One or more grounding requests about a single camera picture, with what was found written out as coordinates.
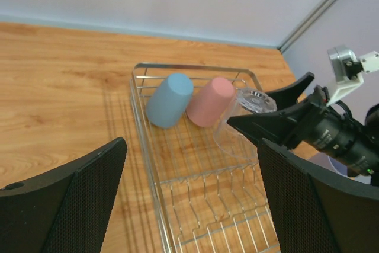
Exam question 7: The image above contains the aluminium frame post right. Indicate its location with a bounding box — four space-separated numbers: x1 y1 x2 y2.
277 0 337 53

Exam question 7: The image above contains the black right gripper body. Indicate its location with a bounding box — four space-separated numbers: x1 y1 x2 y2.
284 85 378 176

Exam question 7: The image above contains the clear glass cup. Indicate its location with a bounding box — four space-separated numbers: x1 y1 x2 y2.
214 88 277 162

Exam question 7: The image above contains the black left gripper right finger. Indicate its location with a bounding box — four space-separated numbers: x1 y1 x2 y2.
258 139 378 252

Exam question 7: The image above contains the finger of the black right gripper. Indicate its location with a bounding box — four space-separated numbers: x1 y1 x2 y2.
227 101 314 146
266 72 314 110

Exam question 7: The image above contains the metal wire dish rack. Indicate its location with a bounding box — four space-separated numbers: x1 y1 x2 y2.
130 63 280 252

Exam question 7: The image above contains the pink plastic cup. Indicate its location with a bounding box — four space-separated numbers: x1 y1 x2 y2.
186 77 235 127

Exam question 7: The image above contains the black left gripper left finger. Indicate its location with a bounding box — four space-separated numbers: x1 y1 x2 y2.
1 137 127 252

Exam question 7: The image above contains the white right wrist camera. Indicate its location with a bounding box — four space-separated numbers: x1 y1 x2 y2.
326 45 378 106

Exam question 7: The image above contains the blue plastic cup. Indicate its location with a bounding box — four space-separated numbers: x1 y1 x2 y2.
146 73 194 129

